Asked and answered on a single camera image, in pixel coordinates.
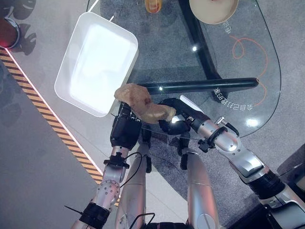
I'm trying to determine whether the tan wiping cloth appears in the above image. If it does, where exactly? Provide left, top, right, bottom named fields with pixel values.
left=113, top=83, right=176, bottom=124

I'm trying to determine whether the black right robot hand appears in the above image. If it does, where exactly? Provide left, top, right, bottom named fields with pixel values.
left=158, top=97, right=207, bottom=135

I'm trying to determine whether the beige round bowl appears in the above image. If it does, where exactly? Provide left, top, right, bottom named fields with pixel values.
left=189, top=0, right=239, bottom=25

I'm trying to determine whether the silver right robot leg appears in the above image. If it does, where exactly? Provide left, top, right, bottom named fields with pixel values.
left=177, top=138, right=221, bottom=229

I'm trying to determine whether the silver robot leg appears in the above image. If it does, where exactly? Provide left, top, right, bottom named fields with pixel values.
left=114, top=133, right=153, bottom=229
left=177, top=138, right=221, bottom=229

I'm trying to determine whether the silver left robot leg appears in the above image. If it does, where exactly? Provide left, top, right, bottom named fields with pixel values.
left=114, top=133, right=153, bottom=229

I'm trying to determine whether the black table base frame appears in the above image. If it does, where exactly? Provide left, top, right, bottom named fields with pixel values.
left=140, top=0, right=260, bottom=96

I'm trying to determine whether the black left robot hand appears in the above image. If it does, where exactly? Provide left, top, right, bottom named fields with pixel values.
left=110, top=102, right=142, bottom=150

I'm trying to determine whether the orange translucent jar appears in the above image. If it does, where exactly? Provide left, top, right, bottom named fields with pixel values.
left=144, top=0, right=163, bottom=14

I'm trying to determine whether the yellow black hazard tape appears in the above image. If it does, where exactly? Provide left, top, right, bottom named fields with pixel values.
left=0, top=46, right=120, bottom=207

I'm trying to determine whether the red round stool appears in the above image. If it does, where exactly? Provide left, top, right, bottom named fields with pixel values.
left=0, top=17, right=21, bottom=49

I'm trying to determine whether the white rectangular plastic basket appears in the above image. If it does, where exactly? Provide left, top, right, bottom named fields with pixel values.
left=54, top=11, right=139, bottom=117

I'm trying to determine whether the orange cable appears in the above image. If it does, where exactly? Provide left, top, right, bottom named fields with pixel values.
left=229, top=35, right=269, bottom=107

